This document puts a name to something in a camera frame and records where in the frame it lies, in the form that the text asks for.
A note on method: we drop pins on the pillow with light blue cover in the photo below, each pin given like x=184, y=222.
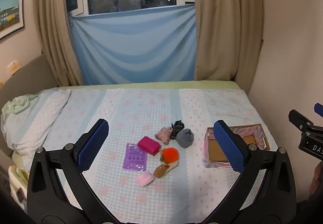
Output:
x=32, y=123

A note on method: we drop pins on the framed wall picture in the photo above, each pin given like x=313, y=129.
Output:
x=10, y=11

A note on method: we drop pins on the pink striped cardboard box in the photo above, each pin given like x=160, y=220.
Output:
x=217, y=153

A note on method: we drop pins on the pale pink soft puff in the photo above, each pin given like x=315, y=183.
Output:
x=145, y=179

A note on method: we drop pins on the green bed sheet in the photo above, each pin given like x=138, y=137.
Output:
x=151, y=85

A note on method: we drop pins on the purple packet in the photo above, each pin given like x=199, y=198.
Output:
x=133, y=158

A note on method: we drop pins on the light blue hanging cloth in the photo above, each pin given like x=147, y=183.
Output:
x=133, y=47

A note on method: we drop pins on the person's right hand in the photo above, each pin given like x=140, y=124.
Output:
x=316, y=178

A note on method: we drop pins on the grey sock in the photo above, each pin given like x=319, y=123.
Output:
x=185, y=138

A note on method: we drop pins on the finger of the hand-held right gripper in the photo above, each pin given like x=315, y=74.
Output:
x=299, y=120
x=319, y=108

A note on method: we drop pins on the magenta pouch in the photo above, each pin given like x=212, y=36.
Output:
x=149, y=145

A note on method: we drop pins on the yellowish cloth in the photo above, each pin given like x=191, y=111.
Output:
x=17, y=178

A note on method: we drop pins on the beige curtain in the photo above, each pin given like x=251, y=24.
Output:
x=55, y=24
x=227, y=24

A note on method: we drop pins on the brown bear plush sock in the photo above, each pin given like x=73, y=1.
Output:
x=161, y=171

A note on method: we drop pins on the black patterned sock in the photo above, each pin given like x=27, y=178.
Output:
x=176, y=126

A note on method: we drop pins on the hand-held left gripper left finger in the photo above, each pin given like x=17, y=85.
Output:
x=93, y=145

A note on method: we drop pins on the orange pompom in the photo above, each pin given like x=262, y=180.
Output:
x=170, y=154

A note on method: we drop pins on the pink sock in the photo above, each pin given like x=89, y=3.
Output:
x=162, y=135

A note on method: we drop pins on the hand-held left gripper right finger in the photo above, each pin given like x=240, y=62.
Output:
x=227, y=145

